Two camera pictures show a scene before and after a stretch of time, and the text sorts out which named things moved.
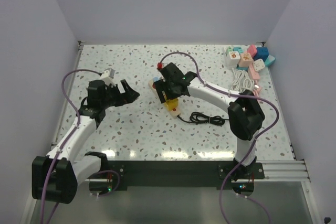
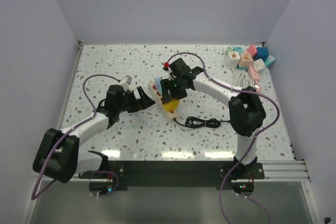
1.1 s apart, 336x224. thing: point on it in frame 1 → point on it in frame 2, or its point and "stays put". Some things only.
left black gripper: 127,97 → 138,105
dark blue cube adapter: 262,53 stays put
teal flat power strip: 270,60 stays put
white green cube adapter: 229,49 stays put
